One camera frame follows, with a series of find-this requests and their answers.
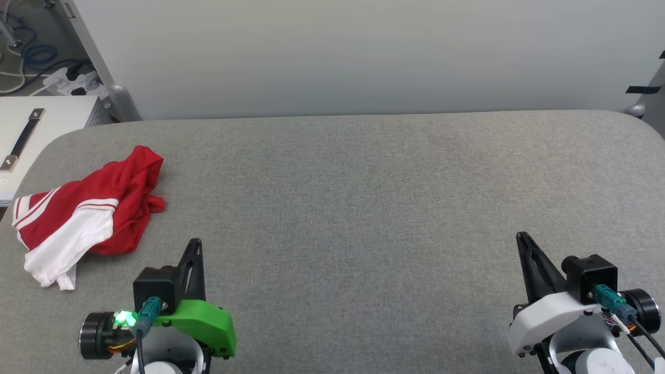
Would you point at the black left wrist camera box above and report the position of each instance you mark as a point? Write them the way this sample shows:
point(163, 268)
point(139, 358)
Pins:
point(153, 285)

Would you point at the white equipment case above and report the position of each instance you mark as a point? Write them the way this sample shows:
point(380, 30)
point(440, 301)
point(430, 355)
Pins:
point(62, 119)

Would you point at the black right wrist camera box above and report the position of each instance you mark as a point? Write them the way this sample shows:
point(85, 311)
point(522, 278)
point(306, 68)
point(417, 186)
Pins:
point(592, 272)

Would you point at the grey metal table leg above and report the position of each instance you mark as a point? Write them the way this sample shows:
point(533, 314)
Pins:
point(10, 34)

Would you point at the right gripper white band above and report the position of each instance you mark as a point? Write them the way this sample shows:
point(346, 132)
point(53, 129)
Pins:
point(545, 314)

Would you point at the grey partition post with tape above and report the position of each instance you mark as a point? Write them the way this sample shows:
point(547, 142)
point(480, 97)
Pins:
point(655, 98)

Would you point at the red white number 23 jersey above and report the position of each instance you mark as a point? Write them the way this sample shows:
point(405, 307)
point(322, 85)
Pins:
point(124, 208)

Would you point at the black tape strip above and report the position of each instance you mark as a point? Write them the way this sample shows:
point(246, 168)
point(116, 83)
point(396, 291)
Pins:
point(643, 89)

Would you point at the white partition panel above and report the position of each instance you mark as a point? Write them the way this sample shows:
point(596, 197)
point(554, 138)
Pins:
point(363, 52)

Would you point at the grey partition post with clip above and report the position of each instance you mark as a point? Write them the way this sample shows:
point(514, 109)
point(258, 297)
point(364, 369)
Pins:
point(98, 62)

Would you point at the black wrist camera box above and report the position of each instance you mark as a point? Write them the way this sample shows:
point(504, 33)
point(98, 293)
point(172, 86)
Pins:
point(592, 272)
point(153, 285)

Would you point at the white power strip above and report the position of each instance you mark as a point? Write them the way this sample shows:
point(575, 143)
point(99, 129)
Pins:
point(67, 83)

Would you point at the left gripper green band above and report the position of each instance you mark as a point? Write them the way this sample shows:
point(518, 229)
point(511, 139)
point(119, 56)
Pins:
point(202, 319)

